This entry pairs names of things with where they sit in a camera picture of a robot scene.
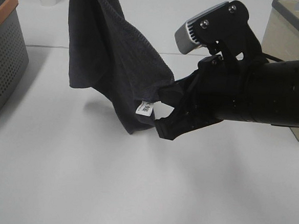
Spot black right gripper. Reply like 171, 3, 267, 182
155, 56, 249, 140

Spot dark grey towel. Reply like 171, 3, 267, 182
68, 0, 174, 134

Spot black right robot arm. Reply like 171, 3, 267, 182
155, 55, 299, 140

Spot beige storage bin grey rim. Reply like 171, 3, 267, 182
257, 0, 299, 142

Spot grey perforated basket orange rim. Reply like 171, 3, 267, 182
0, 0, 29, 111

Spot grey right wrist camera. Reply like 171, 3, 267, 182
174, 0, 263, 60

